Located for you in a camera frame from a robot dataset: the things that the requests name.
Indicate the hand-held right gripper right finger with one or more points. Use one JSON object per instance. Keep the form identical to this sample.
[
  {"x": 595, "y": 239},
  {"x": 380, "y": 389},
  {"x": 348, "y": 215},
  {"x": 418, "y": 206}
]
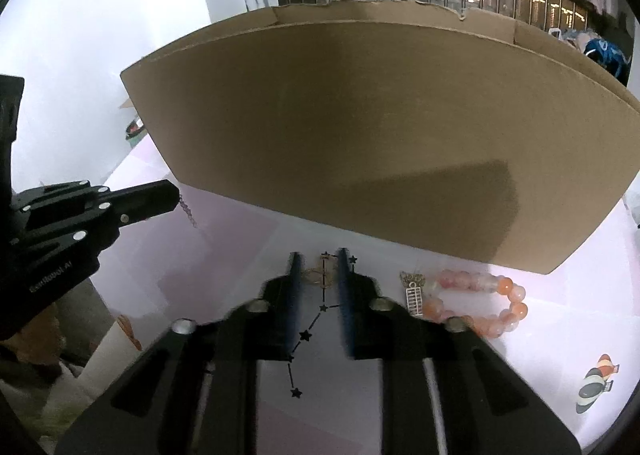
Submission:
[{"x": 345, "y": 307}]

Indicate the pink printed tablecloth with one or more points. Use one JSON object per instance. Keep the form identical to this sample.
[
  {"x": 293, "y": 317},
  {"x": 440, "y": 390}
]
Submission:
[{"x": 450, "y": 375}]

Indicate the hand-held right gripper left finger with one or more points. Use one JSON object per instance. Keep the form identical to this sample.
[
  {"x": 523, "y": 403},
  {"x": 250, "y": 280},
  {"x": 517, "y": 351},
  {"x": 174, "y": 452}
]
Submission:
[{"x": 295, "y": 307}]

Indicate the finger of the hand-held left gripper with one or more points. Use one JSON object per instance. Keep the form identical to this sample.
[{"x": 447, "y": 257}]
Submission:
[
  {"x": 145, "y": 192},
  {"x": 75, "y": 235}
]

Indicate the large brown cardboard box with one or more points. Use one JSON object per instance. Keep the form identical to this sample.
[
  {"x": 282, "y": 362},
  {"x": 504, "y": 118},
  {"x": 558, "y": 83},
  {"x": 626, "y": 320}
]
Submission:
[{"x": 375, "y": 135}]

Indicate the gold abacus pendant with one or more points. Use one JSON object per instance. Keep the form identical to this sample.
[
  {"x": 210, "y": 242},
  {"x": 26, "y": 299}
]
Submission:
[{"x": 414, "y": 297}]

